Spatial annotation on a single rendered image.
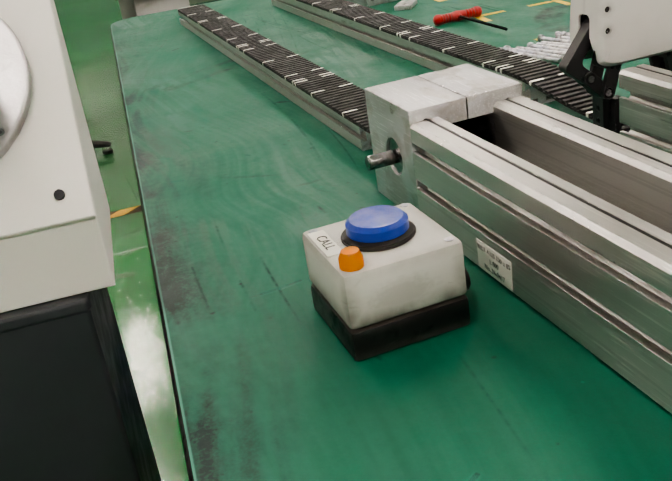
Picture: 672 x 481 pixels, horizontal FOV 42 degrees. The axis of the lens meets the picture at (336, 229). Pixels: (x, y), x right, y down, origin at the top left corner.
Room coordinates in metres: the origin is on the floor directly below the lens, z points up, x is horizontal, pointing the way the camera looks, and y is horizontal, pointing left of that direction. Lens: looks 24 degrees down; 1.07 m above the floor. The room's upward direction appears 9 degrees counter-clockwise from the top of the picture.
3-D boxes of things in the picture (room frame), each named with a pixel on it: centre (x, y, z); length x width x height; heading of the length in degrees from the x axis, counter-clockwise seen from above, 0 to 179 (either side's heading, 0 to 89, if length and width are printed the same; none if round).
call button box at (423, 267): (0.51, -0.03, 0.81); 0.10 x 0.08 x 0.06; 107
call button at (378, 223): (0.51, -0.03, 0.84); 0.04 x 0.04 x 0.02
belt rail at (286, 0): (1.37, -0.10, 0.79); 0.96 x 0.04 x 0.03; 17
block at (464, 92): (0.70, -0.09, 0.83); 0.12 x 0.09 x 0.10; 107
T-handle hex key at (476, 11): (1.32, -0.26, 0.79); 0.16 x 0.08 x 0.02; 16
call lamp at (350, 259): (0.47, -0.01, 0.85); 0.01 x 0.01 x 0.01
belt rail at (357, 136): (1.31, 0.08, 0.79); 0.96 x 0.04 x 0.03; 17
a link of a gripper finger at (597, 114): (0.75, -0.25, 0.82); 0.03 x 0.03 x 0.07; 17
